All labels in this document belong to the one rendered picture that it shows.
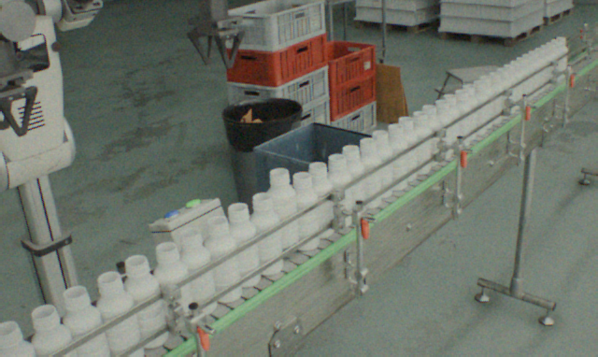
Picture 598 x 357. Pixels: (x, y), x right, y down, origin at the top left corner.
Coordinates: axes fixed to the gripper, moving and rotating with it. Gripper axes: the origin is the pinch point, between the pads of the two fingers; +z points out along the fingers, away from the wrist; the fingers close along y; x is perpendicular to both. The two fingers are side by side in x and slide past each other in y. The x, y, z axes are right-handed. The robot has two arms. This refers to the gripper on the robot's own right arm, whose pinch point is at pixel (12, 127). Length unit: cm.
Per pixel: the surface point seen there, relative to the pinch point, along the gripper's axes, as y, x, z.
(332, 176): 16, 60, 27
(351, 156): 16, 67, 25
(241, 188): -142, 178, 116
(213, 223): 13.7, 27.2, 24.9
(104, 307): 15.7, 0.8, 27.9
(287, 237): 17, 43, 34
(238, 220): 15.9, 31.6, 25.5
